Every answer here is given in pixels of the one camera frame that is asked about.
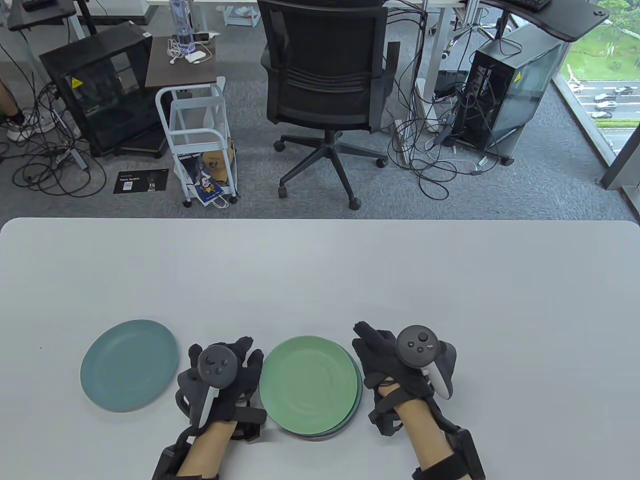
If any black mesh office chair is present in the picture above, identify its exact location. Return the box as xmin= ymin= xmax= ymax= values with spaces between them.
xmin=259 ymin=0 xmax=402 ymax=211

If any black leaflet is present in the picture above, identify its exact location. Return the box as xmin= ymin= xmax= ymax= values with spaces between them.
xmin=113 ymin=169 xmax=170 ymax=195

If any person's right forearm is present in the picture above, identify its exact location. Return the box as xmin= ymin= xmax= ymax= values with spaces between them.
xmin=394 ymin=399 xmax=458 ymax=480

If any black rectangular desk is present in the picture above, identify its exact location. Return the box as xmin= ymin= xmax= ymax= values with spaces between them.
xmin=7 ymin=0 xmax=98 ymax=36

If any black glass computer case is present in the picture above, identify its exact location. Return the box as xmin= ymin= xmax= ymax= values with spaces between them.
xmin=39 ymin=21 xmax=170 ymax=159

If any black curved desk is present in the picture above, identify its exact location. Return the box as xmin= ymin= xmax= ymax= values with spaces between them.
xmin=480 ymin=0 xmax=612 ymax=43

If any person's left forearm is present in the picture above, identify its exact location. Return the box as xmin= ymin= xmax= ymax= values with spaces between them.
xmin=175 ymin=422 xmax=237 ymax=480

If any white plastic basket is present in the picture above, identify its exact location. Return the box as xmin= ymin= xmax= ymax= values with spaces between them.
xmin=223 ymin=4 xmax=261 ymax=27

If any tangle of black cables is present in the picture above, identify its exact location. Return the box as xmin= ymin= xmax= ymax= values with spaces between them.
xmin=0 ymin=45 xmax=108 ymax=198
xmin=389 ymin=70 xmax=503 ymax=201

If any blue plate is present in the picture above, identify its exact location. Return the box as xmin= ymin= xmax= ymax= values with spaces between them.
xmin=80 ymin=319 xmax=179 ymax=413
xmin=272 ymin=350 xmax=364 ymax=436

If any white cart with wooden top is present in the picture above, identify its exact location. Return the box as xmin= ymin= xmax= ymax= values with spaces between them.
xmin=145 ymin=35 xmax=239 ymax=208

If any grey power strip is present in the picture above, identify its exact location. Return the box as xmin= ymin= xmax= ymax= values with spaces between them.
xmin=54 ymin=146 xmax=90 ymax=172

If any white desk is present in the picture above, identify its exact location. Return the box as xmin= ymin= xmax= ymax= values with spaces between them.
xmin=145 ymin=0 xmax=481 ymax=96

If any green plate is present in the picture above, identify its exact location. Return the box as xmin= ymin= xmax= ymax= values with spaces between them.
xmin=259 ymin=336 xmax=362 ymax=435

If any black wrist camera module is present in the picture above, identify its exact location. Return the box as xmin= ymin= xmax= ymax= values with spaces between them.
xmin=447 ymin=427 xmax=486 ymax=480
xmin=152 ymin=442 xmax=188 ymax=480

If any black computer tower on stand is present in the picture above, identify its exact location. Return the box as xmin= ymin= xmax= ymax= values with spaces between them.
xmin=452 ymin=22 xmax=572 ymax=167

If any brown paper bag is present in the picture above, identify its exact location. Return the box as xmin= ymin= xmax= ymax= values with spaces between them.
xmin=202 ymin=141 xmax=236 ymax=187

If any grey window frame post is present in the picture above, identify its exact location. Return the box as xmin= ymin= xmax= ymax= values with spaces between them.
xmin=599 ymin=115 xmax=640 ymax=191

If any person's left hand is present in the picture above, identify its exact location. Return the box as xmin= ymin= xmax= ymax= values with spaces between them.
xmin=175 ymin=336 xmax=267 ymax=442

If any person's right hand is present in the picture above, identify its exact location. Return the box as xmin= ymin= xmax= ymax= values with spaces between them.
xmin=352 ymin=321 xmax=437 ymax=437

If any clear water bottle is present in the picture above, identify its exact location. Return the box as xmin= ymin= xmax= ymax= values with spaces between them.
xmin=169 ymin=0 xmax=195 ymax=54

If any blue printed paper bag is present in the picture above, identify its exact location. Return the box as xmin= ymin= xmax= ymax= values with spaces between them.
xmin=175 ymin=150 xmax=224 ymax=206

